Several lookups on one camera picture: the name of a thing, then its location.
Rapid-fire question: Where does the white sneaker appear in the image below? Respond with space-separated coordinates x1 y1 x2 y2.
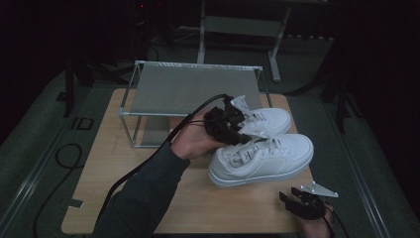
208 133 315 188
242 107 293 137

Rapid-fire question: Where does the grey metal shoe rack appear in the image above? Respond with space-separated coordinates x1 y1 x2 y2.
117 59 277 149

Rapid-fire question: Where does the person's right hand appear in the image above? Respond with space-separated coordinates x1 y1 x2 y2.
296 205 335 238

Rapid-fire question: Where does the person's left hand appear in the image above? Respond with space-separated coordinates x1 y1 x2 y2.
171 110 229 161

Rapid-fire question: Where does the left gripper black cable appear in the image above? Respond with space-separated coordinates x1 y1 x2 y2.
95 93 232 232

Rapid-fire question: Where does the black stand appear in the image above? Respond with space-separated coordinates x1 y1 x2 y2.
283 39 365 135
62 56 132 118

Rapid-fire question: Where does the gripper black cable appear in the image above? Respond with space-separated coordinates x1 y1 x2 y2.
325 204 352 238
95 93 232 232

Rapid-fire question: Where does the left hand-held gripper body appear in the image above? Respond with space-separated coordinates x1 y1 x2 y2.
203 94 250 145

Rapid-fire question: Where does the white metal stand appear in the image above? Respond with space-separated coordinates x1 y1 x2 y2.
196 0 292 83

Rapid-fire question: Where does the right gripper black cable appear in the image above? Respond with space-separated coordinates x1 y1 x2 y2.
325 204 352 238

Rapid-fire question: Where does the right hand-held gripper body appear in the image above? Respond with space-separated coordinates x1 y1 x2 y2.
286 180 340 221

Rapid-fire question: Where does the grey floor rail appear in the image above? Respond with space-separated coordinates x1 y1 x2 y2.
325 98 395 238
0 87 100 237

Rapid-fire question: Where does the black floor cable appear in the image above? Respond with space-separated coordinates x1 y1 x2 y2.
32 143 83 238

